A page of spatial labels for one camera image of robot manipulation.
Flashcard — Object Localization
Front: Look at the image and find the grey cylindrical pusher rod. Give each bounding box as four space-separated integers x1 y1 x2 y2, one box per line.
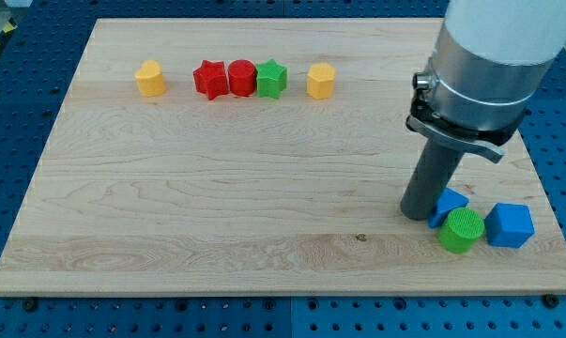
400 140 464 221

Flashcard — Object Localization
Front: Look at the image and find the yellow hexagon block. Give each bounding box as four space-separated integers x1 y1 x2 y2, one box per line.
306 63 336 100

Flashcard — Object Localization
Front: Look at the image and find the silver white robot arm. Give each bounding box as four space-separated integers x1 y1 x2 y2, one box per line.
401 0 566 221

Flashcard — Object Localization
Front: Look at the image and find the blue triangular block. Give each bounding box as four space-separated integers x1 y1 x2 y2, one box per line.
428 188 469 228

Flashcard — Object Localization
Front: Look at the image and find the green cylinder block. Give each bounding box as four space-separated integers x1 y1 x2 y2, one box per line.
438 207 485 254

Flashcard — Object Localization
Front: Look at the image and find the blue cube block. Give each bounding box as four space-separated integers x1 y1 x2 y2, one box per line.
484 203 535 248

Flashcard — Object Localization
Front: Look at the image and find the green star block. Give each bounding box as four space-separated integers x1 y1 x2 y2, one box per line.
255 59 287 99

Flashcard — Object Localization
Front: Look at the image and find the red cylinder block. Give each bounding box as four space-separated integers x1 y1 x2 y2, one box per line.
228 59 256 97

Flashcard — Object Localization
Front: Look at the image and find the red star block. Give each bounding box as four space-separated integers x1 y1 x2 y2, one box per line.
192 60 229 100

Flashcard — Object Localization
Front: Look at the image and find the wooden board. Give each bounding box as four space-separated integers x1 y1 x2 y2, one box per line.
0 18 566 298

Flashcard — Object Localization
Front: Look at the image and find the yellow heart block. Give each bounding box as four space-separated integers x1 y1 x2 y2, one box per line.
134 60 167 97

